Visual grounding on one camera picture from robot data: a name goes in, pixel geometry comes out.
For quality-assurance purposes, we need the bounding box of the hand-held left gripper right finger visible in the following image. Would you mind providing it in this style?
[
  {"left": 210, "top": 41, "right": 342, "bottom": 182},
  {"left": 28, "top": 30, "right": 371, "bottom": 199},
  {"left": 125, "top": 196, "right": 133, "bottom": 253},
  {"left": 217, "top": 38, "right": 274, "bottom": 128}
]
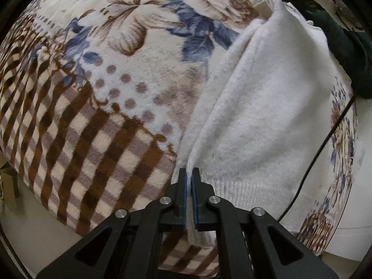
[{"left": 192, "top": 167, "right": 339, "bottom": 279}]

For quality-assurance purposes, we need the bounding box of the black cable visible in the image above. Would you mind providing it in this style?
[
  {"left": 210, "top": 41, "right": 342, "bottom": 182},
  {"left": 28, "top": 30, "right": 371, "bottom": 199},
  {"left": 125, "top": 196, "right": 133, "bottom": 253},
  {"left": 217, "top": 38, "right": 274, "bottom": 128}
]
[{"left": 276, "top": 94, "right": 356, "bottom": 222}]

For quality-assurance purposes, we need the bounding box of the cardboard box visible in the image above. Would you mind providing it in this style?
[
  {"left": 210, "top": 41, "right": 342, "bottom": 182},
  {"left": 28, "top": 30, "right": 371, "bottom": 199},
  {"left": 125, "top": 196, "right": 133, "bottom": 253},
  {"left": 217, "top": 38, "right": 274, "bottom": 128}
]
[{"left": 0, "top": 163, "right": 20, "bottom": 207}]

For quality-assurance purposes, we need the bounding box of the dark green cloth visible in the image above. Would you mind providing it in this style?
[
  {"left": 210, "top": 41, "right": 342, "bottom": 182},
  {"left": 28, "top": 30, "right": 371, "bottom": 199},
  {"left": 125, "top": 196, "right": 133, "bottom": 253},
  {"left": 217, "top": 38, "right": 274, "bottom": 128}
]
[{"left": 267, "top": 0, "right": 372, "bottom": 99}]

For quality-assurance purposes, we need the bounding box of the floral checked fleece blanket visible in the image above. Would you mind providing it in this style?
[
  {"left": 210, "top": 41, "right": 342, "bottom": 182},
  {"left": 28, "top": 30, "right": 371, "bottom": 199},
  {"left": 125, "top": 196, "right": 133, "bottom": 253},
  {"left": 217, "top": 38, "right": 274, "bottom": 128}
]
[{"left": 0, "top": 0, "right": 359, "bottom": 276}]

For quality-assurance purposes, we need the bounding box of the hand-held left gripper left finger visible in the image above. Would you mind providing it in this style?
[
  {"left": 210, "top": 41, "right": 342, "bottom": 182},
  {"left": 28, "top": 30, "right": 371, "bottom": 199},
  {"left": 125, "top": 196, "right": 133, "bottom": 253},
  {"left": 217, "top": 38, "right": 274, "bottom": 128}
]
[{"left": 35, "top": 168, "right": 188, "bottom": 279}]

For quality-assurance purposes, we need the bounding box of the white fleece sweater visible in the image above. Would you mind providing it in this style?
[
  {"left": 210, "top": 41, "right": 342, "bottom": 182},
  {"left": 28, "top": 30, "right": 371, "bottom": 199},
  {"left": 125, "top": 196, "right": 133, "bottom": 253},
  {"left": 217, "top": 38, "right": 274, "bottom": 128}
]
[{"left": 171, "top": 0, "right": 338, "bottom": 249}]

